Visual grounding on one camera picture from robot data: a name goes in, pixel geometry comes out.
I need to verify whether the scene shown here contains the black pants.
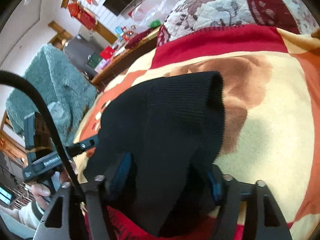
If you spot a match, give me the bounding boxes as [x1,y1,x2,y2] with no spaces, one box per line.
[84,72,225,237]

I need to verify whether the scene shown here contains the white sleeve forearm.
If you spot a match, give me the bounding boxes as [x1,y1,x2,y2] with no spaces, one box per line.
[1,200,44,239]

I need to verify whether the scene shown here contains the person's left hand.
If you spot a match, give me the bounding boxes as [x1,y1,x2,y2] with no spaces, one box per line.
[31,171,72,210]

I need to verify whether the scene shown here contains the teal fluffy garment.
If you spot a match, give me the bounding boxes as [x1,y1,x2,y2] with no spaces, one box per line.
[5,43,99,147]

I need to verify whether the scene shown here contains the wooden cabinet counter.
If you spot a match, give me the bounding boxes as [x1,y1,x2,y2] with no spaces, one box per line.
[91,27,160,91]

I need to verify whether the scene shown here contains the grey refrigerator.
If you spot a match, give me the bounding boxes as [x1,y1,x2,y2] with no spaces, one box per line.
[62,34,101,79]

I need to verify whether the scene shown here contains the red gift box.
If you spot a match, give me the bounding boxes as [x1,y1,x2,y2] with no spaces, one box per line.
[100,46,115,60]

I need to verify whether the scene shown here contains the checkered fleece blanket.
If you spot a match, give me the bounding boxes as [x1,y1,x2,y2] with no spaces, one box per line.
[75,25,319,239]

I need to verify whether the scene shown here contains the small toy figurines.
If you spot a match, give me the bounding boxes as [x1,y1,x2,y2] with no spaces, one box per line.
[115,26,136,42]

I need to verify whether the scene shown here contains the dark red cloth on counter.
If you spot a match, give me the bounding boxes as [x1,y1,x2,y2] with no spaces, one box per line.
[125,28,155,49]

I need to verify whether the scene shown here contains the red hanging decoration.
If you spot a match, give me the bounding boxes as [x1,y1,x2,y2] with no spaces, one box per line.
[67,3,97,30]

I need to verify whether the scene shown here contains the clear plastic bag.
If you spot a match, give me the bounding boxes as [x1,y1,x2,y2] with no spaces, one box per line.
[131,0,178,33]

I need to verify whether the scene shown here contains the floral white red pillow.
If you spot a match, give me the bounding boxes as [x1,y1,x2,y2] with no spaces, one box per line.
[157,0,302,46]

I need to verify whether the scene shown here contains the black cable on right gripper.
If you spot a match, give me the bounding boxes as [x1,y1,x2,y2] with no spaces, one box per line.
[0,70,86,201]

